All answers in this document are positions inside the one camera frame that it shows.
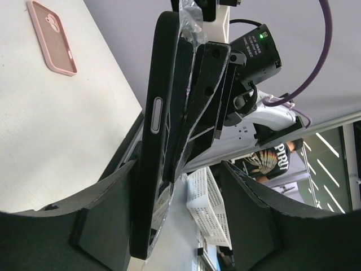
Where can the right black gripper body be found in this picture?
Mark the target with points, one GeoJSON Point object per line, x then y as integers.
{"type": "Point", "coordinates": [221, 31]}

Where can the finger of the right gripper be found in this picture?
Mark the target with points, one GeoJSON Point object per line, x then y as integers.
{"type": "Point", "coordinates": [202, 109]}

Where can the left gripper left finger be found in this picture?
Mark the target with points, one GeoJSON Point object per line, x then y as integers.
{"type": "Point", "coordinates": [86, 231]}

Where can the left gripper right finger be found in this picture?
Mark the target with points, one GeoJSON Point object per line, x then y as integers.
{"type": "Point", "coordinates": [270, 231]}

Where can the black phone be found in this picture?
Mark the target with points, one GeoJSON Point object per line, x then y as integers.
{"type": "Point", "coordinates": [170, 70]}

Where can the pink phone case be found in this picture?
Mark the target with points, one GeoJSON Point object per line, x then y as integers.
{"type": "Point", "coordinates": [52, 39]}

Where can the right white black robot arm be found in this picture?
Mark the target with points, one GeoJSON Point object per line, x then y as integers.
{"type": "Point", "coordinates": [228, 117]}

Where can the white perforated plastic basket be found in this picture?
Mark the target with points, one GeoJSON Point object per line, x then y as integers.
{"type": "Point", "coordinates": [206, 206]}

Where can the person in black t-shirt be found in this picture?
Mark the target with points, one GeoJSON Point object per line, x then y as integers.
{"type": "Point", "coordinates": [269, 163]}

